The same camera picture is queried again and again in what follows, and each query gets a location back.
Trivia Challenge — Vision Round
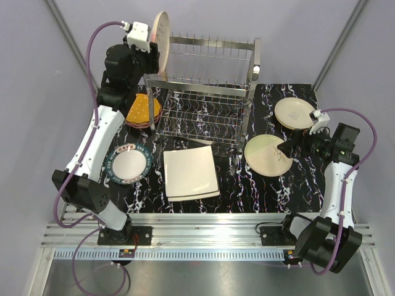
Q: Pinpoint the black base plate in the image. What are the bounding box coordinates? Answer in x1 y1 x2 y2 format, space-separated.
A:
97 226 153 246
259 226 296 247

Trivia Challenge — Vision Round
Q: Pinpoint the left aluminium frame post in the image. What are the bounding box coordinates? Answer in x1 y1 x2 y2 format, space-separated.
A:
43 0 88 79

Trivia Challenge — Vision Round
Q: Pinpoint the right aluminium frame post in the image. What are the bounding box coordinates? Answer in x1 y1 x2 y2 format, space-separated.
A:
312 0 370 92

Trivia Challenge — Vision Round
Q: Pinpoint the tan round plate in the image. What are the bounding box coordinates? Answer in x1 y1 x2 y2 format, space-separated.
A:
279 121 311 130

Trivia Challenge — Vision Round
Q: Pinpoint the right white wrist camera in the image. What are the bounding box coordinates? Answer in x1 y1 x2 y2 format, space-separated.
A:
309 109 330 135

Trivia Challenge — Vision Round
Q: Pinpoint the pink and cream plate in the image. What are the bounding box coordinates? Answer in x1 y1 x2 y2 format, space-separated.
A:
151 11 171 75

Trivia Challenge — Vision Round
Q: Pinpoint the white square plate black rim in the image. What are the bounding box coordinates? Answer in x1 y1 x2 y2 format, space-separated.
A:
167 191 220 202

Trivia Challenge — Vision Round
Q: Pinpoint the aluminium mounting rail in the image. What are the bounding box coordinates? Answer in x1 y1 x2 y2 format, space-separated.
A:
41 213 375 249

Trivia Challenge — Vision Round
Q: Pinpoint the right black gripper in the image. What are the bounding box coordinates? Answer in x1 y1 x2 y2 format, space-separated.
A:
277 125 333 159

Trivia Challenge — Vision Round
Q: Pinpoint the black marble pattern mat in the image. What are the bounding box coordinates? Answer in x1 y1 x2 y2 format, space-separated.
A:
99 89 325 213

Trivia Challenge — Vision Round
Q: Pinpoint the steel two-tier dish rack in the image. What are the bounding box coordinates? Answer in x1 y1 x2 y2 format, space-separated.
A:
144 35 262 152

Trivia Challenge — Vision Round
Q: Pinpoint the pale green round plate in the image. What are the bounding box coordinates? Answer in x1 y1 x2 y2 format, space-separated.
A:
244 134 293 177

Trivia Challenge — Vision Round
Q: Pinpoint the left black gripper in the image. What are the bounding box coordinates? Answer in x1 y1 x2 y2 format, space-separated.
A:
123 36 159 88

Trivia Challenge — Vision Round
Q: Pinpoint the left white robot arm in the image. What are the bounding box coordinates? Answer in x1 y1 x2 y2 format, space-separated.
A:
52 42 160 245

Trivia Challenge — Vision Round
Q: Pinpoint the orange polka dot plate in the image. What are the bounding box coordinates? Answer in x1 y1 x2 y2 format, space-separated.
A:
125 94 162 125

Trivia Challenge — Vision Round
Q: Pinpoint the aluminium frame post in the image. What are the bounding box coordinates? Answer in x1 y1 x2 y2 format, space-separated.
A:
43 0 88 79
312 0 370 92

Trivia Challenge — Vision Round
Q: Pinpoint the cream round plate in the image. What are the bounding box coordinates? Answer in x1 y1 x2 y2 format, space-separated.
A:
274 97 315 128

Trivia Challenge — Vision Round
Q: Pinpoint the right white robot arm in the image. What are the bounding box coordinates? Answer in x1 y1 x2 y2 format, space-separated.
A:
277 123 362 274

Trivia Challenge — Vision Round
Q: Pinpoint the slotted white cable duct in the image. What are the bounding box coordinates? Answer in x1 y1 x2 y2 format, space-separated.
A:
54 248 285 261

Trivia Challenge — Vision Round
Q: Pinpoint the green rimmed white plate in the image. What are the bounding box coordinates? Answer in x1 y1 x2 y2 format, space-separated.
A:
105 143 152 185

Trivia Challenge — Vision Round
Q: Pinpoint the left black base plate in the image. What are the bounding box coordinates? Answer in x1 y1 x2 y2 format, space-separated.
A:
97 226 153 246

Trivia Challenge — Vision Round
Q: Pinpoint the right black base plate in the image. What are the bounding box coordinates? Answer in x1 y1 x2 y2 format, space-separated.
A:
259 226 296 247

